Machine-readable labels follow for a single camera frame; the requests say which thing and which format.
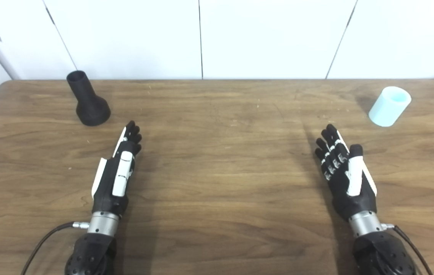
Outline left white-black robot hand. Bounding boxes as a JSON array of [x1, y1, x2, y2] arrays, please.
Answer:
[[91, 121, 143, 215]]

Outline right white-black robot hand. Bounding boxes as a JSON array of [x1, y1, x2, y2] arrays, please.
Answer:
[[314, 123, 378, 222]]

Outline black flared nozzle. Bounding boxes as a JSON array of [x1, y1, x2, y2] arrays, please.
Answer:
[[67, 70, 111, 126]]

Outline light-blue hose piece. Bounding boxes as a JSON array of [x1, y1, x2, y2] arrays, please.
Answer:
[[368, 86, 412, 127]]

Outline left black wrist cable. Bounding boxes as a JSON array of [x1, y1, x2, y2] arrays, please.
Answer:
[[21, 222, 89, 275]]

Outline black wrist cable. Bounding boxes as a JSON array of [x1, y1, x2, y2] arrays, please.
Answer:
[[21, 222, 89, 275], [381, 223, 434, 275]]

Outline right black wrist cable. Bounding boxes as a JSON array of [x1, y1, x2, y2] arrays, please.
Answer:
[[381, 223, 434, 275]]

